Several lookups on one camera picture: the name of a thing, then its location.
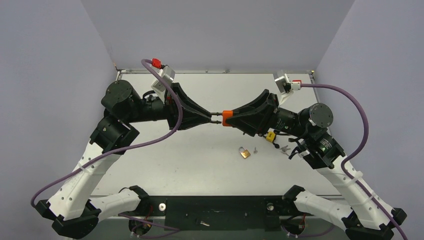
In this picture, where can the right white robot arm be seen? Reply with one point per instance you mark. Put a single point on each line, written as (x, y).
(364, 216)

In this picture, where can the silver key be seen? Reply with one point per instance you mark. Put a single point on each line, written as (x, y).
(283, 149)

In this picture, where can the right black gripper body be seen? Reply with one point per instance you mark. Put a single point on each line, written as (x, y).
(270, 112)

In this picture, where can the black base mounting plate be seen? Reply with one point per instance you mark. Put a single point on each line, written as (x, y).
(219, 213)

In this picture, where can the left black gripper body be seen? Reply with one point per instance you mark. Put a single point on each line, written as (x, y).
(172, 112)

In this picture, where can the aluminium frame rail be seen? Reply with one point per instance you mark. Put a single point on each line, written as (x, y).
(307, 203)

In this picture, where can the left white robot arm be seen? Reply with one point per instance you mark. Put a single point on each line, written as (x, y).
(74, 214)

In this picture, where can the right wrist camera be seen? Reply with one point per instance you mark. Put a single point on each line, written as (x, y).
(286, 86)

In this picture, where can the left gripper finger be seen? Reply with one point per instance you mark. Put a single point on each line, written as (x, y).
(190, 105)
(191, 121)

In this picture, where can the yellow padlock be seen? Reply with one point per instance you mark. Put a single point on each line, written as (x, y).
(270, 136)

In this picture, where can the orange padlock with key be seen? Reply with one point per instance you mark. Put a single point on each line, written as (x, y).
(225, 114)

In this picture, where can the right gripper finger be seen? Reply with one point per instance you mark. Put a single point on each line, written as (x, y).
(259, 105)
(250, 123)

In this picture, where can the brass padlock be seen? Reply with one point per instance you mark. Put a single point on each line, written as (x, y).
(244, 152)

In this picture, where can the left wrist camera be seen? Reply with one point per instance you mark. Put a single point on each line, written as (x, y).
(166, 73)

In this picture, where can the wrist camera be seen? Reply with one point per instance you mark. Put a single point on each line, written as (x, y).
(166, 73)
(286, 86)

